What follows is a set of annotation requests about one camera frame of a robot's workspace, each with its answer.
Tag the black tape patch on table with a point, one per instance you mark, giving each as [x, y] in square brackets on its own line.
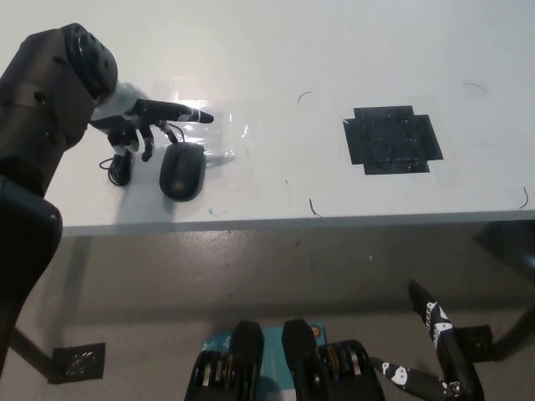
[393, 142]

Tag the black table leg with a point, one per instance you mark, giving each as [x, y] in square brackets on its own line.
[35, 355]
[516, 321]

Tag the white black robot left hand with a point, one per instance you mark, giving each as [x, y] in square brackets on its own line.
[121, 106]

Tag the clear plastic film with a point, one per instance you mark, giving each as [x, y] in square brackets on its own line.
[221, 138]

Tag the black computer mouse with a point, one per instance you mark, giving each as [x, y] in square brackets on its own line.
[181, 171]

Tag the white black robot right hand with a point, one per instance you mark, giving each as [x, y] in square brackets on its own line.
[439, 330]

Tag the black floor tape patch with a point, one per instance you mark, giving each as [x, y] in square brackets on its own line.
[79, 361]
[476, 344]

